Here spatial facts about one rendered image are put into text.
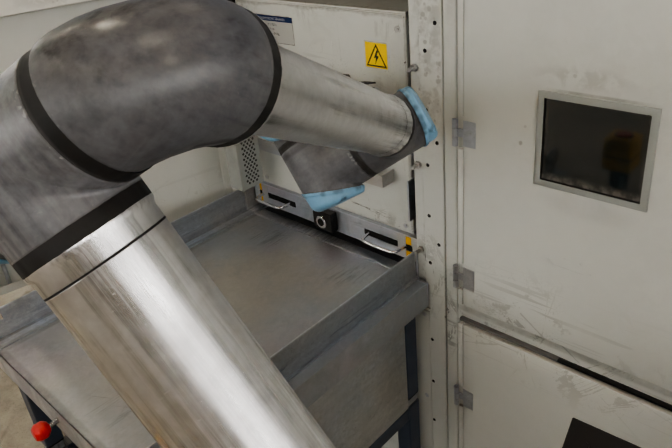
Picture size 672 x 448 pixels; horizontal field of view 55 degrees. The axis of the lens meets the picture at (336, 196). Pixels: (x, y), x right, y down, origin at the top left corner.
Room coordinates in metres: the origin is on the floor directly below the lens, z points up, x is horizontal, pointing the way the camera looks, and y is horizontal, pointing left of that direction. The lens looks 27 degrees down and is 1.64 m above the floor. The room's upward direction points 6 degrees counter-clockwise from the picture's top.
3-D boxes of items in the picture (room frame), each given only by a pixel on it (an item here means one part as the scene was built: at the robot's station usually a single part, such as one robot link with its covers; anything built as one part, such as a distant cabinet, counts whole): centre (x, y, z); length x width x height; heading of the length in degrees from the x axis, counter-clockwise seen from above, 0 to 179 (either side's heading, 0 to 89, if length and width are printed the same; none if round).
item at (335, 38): (1.37, 0.02, 1.15); 0.48 x 0.01 x 0.48; 45
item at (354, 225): (1.38, 0.01, 0.89); 0.54 x 0.05 x 0.06; 45
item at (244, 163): (1.47, 0.21, 1.04); 0.08 x 0.05 x 0.17; 135
